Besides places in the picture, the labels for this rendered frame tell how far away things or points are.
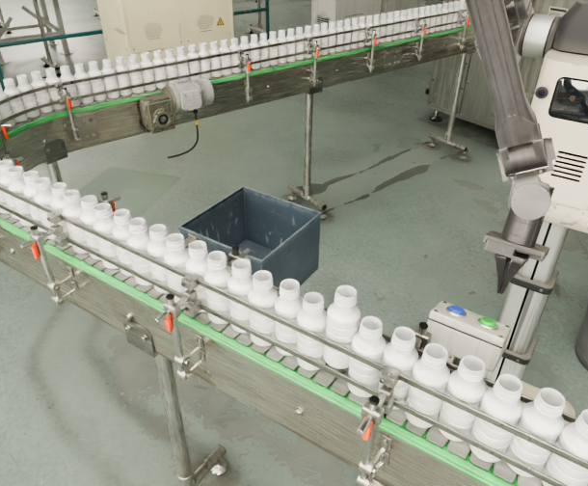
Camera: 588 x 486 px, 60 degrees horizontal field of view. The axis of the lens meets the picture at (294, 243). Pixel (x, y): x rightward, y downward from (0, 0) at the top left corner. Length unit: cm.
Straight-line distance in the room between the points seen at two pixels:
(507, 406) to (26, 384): 211
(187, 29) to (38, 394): 363
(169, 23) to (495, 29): 441
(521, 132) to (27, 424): 210
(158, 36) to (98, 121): 265
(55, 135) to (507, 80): 195
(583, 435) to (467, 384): 17
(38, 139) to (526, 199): 197
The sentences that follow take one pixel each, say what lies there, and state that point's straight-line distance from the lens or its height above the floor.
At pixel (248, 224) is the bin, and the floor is 80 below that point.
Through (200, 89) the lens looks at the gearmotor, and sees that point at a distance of 253.
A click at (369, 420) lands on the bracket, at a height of 108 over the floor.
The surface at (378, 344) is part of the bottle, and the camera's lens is 92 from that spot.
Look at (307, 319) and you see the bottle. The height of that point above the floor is 113.
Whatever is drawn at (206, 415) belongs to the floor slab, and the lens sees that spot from 225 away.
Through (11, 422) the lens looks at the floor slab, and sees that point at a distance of 247.
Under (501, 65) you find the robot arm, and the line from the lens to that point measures 87.
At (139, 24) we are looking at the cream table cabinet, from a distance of 498.
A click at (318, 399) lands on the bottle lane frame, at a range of 103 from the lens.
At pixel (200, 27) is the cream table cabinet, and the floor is 73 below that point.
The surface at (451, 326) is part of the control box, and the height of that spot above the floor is 111.
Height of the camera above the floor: 177
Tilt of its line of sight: 34 degrees down
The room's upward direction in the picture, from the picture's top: 1 degrees clockwise
